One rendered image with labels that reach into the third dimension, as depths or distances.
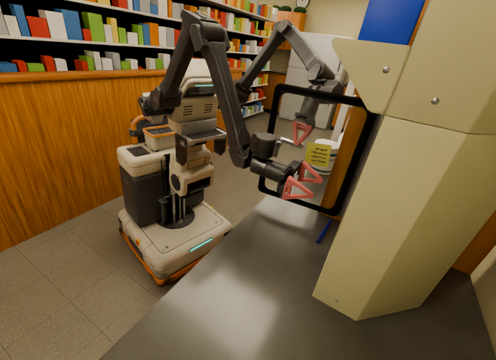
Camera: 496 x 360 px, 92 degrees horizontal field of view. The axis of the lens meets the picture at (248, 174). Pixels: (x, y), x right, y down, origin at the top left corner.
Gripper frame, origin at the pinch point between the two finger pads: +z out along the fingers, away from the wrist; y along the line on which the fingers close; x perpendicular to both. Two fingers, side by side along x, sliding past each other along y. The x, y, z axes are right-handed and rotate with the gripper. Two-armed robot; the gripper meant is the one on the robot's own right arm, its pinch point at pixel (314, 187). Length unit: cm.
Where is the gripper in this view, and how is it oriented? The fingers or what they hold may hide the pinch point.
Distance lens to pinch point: 69.0
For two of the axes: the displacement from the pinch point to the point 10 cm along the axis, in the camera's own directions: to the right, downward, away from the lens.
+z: 8.5, 3.6, -3.8
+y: 5.0, -3.8, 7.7
